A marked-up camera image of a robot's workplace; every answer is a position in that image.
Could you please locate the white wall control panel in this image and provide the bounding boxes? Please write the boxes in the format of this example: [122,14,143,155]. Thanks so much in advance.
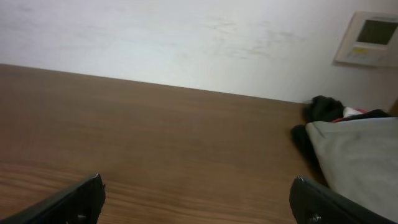
[334,11,397,67]

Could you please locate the red and white garment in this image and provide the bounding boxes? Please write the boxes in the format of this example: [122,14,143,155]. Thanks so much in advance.
[332,107,367,123]

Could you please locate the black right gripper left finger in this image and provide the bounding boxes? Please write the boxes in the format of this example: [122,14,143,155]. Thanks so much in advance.
[1,174,106,224]

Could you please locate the khaki green shorts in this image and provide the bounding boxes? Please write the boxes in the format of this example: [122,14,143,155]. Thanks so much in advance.
[306,118,397,222]

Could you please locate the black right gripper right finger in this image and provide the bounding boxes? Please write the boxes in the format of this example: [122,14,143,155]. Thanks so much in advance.
[289,176,397,224]

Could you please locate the black garment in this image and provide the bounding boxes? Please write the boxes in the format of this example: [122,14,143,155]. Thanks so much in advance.
[290,95,390,186]

